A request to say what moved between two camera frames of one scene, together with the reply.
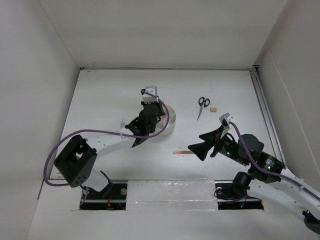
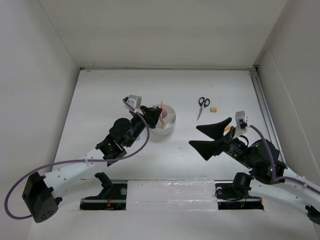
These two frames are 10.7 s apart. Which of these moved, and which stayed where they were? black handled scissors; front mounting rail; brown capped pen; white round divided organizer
Moved: brown capped pen
Stayed: white round divided organizer; front mounting rail; black handled scissors
